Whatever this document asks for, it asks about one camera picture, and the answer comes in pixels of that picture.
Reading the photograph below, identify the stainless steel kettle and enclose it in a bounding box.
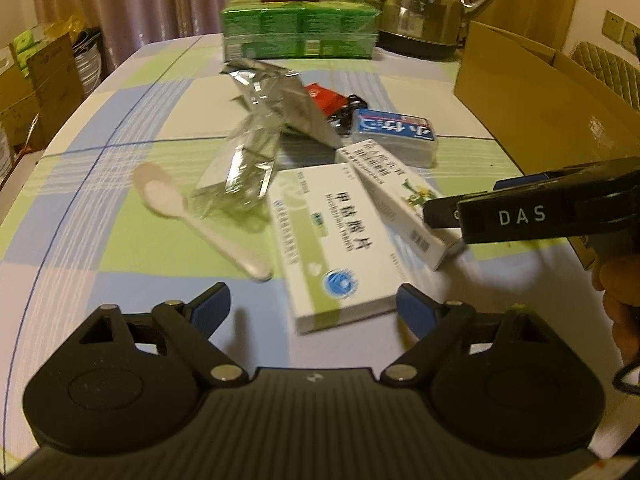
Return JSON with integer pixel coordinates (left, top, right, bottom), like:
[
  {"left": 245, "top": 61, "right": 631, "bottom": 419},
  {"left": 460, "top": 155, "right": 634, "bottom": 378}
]
[{"left": 355, "top": 0, "right": 503, "bottom": 60}]

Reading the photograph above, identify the large white medicine box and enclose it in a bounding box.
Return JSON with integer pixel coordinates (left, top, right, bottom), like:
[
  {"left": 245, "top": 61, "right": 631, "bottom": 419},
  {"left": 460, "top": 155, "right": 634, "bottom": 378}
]
[{"left": 266, "top": 162, "right": 401, "bottom": 335}]

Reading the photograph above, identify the stack of steel basins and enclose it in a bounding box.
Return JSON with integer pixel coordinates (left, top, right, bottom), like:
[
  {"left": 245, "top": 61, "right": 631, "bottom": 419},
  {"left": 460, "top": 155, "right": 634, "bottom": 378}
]
[{"left": 72, "top": 27, "right": 106, "bottom": 97}]

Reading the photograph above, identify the quilted chair back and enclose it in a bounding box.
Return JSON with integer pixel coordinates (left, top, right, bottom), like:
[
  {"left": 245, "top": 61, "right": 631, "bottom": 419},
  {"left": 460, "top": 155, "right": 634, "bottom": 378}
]
[{"left": 569, "top": 39, "right": 640, "bottom": 112}]

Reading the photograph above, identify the silver foil bag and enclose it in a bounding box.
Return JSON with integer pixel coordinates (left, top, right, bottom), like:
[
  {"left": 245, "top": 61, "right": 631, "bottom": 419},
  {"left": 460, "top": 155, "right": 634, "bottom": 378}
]
[{"left": 222, "top": 58, "right": 342, "bottom": 149}]

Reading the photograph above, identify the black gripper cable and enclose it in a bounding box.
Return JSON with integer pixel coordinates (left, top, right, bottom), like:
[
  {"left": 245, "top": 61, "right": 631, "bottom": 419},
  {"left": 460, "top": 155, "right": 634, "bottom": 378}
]
[{"left": 614, "top": 359, "right": 640, "bottom": 397}]

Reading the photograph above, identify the cardboard carton with green packs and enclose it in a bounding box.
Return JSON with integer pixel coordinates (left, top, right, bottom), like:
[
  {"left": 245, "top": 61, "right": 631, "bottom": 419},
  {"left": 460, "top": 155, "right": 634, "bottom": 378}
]
[{"left": 7, "top": 15, "right": 86, "bottom": 112}]

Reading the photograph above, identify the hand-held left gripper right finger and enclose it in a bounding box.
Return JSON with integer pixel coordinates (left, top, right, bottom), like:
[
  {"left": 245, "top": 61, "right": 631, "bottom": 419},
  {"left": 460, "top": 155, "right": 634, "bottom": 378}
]
[{"left": 381, "top": 283, "right": 544, "bottom": 388}]

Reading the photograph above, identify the blue white tissue pack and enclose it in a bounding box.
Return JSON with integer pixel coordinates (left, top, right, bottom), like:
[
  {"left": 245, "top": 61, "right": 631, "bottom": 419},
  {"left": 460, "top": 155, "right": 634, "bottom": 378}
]
[{"left": 350, "top": 108, "right": 440, "bottom": 167}]

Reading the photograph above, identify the white plastic spoon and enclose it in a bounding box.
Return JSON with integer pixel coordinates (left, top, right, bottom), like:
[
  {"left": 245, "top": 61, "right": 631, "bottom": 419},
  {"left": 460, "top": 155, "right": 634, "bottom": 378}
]
[{"left": 132, "top": 162, "right": 274, "bottom": 282}]

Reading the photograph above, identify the plain brown cardboard carton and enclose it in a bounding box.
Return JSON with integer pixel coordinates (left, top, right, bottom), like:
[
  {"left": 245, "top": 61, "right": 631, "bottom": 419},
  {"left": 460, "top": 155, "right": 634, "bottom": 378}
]
[{"left": 0, "top": 94, "right": 44, "bottom": 182}]

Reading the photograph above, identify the wall socket plate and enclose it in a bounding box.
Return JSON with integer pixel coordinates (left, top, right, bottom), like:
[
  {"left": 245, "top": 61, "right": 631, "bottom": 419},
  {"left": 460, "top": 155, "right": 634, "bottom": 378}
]
[{"left": 602, "top": 9, "right": 640, "bottom": 49}]

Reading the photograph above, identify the brown cardboard box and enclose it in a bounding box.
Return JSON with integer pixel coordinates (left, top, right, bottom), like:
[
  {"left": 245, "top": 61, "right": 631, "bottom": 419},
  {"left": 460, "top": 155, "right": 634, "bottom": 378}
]
[{"left": 453, "top": 20, "right": 640, "bottom": 272}]

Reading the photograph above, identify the red snack packet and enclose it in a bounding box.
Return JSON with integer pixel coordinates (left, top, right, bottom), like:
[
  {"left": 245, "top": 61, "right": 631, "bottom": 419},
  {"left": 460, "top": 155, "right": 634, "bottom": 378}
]
[{"left": 305, "top": 82, "right": 347, "bottom": 116}]

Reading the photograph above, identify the clear crumpled plastic wrapper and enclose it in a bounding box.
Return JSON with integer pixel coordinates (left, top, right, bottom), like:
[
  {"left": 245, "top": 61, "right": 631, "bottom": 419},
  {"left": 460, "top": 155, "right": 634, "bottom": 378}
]
[{"left": 192, "top": 110, "right": 282, "bottom": 222}]

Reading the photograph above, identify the white medicine box yellow flower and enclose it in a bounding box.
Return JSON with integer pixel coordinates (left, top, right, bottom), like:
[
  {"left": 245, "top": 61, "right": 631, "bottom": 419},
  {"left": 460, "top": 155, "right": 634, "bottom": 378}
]
[{"left": 335, "top": 138, "right": 464, "bottom": 271}]

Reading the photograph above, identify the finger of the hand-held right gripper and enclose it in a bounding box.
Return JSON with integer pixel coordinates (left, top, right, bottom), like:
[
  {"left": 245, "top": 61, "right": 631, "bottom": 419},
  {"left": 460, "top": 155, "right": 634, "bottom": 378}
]
[
  {"left": 491, "top": 171, "right": 552, "bottom": 194},
  {"left": 423, "top": 194, "right": 465, "bottom": 232}
]

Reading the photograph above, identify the checked pastel tablecloth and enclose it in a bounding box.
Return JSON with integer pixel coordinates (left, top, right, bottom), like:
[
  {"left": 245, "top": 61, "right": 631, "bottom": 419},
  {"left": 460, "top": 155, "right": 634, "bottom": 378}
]
[{"left": 0, "top": 32, "right": 640, "bottom": 463}]

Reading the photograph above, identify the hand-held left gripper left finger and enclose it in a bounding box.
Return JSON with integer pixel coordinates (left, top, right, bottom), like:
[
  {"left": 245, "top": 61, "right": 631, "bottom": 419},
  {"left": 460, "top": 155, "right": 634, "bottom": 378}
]
[{"left": 77, "top": 282, "right": 249, "bottom": 387}]

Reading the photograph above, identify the green wrapped tissue multipack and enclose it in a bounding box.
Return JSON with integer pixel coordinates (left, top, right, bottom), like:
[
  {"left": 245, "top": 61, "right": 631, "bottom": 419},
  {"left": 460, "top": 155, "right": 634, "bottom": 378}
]
[{"left": 221, "top": 0, "right": 379, "bottom": 64}]

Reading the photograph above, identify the person's right hand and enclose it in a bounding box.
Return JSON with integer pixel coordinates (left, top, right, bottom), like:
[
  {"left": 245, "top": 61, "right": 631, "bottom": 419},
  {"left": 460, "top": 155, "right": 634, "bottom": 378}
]
[{"left": 591, "top": 259, "right": 640, "bottom": 363}]

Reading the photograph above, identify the black coiled cable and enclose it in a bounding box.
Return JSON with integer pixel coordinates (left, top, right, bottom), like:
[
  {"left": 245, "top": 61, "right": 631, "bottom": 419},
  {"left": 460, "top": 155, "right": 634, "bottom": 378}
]
[{"left": 327, "top": 93, "right": 371, "bottom": 136}]

